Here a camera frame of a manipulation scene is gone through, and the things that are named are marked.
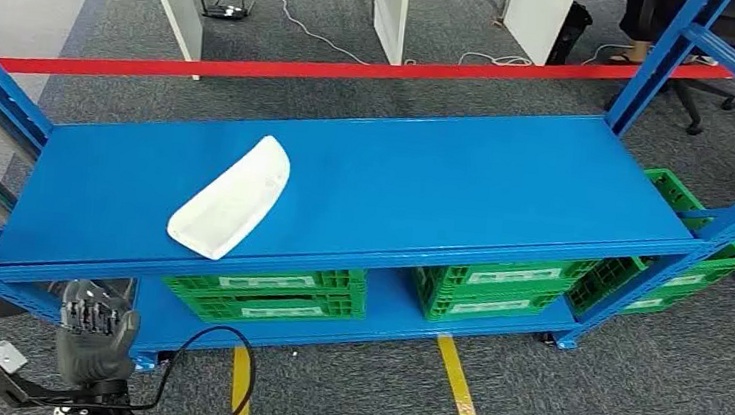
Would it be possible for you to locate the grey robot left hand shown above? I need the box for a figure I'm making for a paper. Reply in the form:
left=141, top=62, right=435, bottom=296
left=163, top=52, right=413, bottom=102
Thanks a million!
left=51, top=277, right=144, bottom=392

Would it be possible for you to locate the white curved plastic part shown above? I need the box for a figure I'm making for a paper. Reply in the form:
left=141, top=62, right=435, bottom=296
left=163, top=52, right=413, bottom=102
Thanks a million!
left=163, top=126, right=294, bottom=267

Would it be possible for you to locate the blue metal shelf rack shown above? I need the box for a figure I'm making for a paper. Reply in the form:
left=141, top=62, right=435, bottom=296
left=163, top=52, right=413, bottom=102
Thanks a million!
left=0, top=0, right=735, bottom=415

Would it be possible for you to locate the yellow floor tape outline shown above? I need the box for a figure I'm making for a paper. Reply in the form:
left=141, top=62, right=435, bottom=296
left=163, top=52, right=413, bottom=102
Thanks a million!
left=228, top=317, right=485, bottom=415

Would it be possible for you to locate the red barrier belt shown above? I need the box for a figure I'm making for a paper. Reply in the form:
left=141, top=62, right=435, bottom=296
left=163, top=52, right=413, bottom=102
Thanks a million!
left=0, top=0, right=735, bottom=138

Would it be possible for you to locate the black router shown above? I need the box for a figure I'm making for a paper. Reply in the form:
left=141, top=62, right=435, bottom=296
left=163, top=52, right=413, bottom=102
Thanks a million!
left=198, top=0, right=257, bottom=23

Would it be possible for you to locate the black bag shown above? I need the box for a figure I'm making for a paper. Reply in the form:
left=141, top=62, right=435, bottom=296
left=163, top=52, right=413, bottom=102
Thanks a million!
left=544, top=0, right=596, bottom=71

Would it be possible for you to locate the person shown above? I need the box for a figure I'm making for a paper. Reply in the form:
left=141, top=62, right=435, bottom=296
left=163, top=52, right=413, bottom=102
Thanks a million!
left=609, top=0, right=670, bottom=68

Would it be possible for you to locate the white office desk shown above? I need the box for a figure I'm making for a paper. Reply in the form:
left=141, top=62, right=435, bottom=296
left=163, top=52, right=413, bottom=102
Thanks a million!
left=127, top=0, right=411, bottom=99

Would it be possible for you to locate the white desk side panel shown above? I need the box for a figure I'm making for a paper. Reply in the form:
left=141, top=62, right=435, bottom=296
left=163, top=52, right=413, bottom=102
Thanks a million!
left=500, top=0, right=579, bottom=70

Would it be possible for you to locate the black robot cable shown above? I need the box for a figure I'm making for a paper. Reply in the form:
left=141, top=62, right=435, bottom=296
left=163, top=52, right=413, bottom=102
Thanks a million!
left=123, top=317, right=260, bottom=415

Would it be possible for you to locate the coiled white floor cable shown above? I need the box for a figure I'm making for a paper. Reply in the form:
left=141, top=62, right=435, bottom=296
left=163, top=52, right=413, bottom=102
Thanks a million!
left=456, top=49, right=535, bottom=72

